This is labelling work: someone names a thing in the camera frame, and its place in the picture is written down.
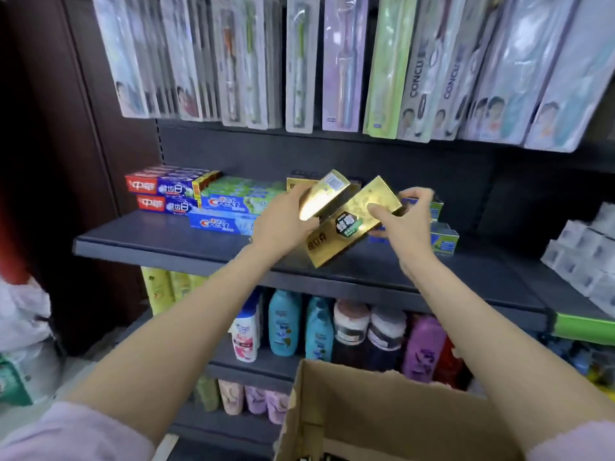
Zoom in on green toothbrush pack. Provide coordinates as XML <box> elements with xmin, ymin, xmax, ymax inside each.
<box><xmin>230</xmin><ymin>0</ymin><xmax>284</xmax><ymax>130</ymax></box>

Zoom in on pink shampoo bottle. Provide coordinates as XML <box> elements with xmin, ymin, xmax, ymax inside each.
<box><xmin>402</xmin><ymin>314</ymin><xmax>448</xmax><ymax>384</ymax></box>

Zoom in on red plastic roll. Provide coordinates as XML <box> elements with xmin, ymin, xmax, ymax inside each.
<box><xmin>0</xmin><ymin>206</ymin><xmax>29</xmax><ymax>286</ymax></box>

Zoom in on dark grey shelf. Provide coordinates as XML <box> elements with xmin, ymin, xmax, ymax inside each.
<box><xmin>72</xmin><ymin>211</ymin><xmax>551</xmax><ymax>332</ymax></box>

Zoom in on gold toothpaste box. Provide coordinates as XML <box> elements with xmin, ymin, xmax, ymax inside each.
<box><xmin>305</xmin><ymin>175</ymin><xmax>404</xmax><ymax>268</ymax></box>
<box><xmin>299</xmin><ymin>169</ymin><xmax>352</xmax><ymax>222</ymax></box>
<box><xmin>286</xmin><ymin>176</ymin><xmax>320</xmax><ymax>193</ymax></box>

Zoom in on green and white plastic pack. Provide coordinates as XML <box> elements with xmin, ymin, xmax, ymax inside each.
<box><xmin>0</xmin><ymin>340</ymin><xmax>63</xmax><ymax>407</ymax></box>

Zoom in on small teal shampoo bottle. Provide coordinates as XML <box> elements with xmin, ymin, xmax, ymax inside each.
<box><xmin>305</xmin><ymin>296</ymin><xmax>335</xmax><ymax>363</ymax></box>

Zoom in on brown cardboard box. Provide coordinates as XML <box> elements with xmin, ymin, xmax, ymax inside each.
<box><xmin>272</xmin><ymin>359</ymin><xmax>525</xmax><ymax>461</ymax></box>

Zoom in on row of green toothbrush packs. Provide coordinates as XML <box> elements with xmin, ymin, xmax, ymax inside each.
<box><xmin>286</xmin><ymin>0</ymin><xmax>322</xmax><ymax>135</ymax></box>

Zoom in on person's right forearm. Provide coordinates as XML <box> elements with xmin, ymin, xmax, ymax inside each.
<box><xmin>398</xmin><ymin>254</ymin><xmax>615</xmax><ymax>452</ymax></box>

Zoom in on red and blue toothpaste box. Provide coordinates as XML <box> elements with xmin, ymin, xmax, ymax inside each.
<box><xmin>143</xmin><ymin>165</ymin><xmax>212</xmax><ymax>175</ymax></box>
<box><xmin>136</xmin><ymin>194</ymin><xmax>202</xmax><ymax>216</ymax></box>
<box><xmin>124</xmin><ymin>169</ymin><xmax>222</xmax><ymax>198</ymax></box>

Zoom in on red child toothbrush pack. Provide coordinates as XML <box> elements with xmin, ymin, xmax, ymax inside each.
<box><xmin>158</xmin><ymin>0</ymin><xmax>222</xmax><ymax>123</ymax></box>

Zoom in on person's left hand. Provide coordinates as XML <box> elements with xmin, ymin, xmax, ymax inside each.
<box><xmin>249</xmin><ymin>182</ymin><xmax>320</xmax><ymax>263</ymax></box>

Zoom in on pale pink bottle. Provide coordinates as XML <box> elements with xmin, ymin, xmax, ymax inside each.
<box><xmin>218</xmin><ymin>378</ymin><xmax>245</xmax><ymax>416</ymax></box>

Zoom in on pale purple bottle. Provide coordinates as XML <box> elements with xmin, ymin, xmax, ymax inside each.
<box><xmin>265</xmin><ymin>389</ymin><xmax>289</xmax><ymax>426</ymax></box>
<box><xmin>243</xmin><ymin>384</ymin><xmax>268</xmax><ymax>415</ymax></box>

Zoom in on white-lidded dark jar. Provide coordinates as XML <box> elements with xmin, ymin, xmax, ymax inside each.
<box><xmin>367</xmin><ymin>307</ymin><xmax>408</xmax><ymax>373</ymax></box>

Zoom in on stack of blue child toothbrush packs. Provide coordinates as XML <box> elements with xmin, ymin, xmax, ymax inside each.
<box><xmin>91</xmin><ymin>0</ymin><xmax>179</xmax><ymax>120</ymax></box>

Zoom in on red orange bottle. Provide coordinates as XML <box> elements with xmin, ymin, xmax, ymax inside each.
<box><xmin>434</xmin><ymin>336</ymin><xmax>464</xmax><ymax>387</ymax></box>

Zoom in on person's left forearm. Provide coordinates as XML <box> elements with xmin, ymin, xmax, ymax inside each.
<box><xmin>65</xmin><ymin>244</ymin><xmax>284</xmax><ymax>447</ymax></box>

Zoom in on stack of white tissue packs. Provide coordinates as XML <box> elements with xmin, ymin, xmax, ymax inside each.
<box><xmin>540</xmin><ymin>202</ymin><xmax>615</xmax><ymax>318</ymax></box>

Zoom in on white plastic bag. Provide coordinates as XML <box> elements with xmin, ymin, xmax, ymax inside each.
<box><xmin>0</xmin><ymin>275</ymin><xmax>54</xmax><ymax>353</ymax></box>

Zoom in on stack of purple toothbrush packs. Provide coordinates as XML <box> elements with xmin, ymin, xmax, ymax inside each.
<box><xmin>322</xmin><ymin>0</ymin><xmax>370</xmax><ymax>133</ymax></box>

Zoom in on brown-lidded dark jar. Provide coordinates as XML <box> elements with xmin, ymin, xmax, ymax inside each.
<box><xmin>332</xmin><ymin>300</ymin><xmax>371</xmax><ymax>368</ymax></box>

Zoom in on cluster of dark blue bottles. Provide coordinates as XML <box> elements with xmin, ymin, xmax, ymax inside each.
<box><xmin>543</xmin><ymin>333</ymin><xmax>615</xmax><ymax>380</ymax></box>

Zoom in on stack of light green packs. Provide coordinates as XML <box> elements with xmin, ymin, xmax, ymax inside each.
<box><xmin>363</xmin><ymin>0</ymin><xmax>419</xmax><ymax>140</ymax></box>

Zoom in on person's right hand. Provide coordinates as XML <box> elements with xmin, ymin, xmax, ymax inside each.
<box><xmin>367</xmin><ymin>186</ymin><xmax>438</xmax><ymax>279</ymax></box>

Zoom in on white bottle blue cap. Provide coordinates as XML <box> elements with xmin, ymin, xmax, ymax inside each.
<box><xmin>229</xmin><ymin>292</ymin><xmax>263</xmax><ymax>363</ymax></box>

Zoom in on person's pink right sleeve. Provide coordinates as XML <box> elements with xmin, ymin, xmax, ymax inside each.
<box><xmin>526</xmin><ymin>422</ymin><xmax>615</xmax><ymax>461</ymax></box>

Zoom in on stack of teal child toothbrush packs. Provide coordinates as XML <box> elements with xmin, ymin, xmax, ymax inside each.
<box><xmin>459</xmin><ymin>0</ymin><xmax>615</xmax><ymax>153</ymax></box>

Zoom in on light blue toothpaste box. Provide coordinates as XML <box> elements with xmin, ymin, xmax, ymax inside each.
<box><xmin>188</xmin><ymin>211</ymin><xmax>258</xmax><ymax>236</ymax></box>

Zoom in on olive green bottle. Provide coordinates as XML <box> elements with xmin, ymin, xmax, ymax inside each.
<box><xmin>195</xmin><ymin>376</ymin><xmax>221</xmax><ymax>412</ymax></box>

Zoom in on stack of brown toothbrush packs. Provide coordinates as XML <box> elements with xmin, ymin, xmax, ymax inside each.
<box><xmin>396</xmin><ymin>0</ymin><xmax>505</xmax><ymax>143</ymax></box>

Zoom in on large teal shampoo bottle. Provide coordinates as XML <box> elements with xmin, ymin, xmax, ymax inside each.
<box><xmin>268</xmin><ymin>289</ymin><xmax>302</xmax><ymax>357</ymax></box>

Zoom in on orange toothbrush pack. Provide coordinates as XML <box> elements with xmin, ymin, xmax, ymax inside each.
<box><xmin>211</xmin><ymin>0</ymin><xmax>247</xmax><ymax>128</ymax></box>

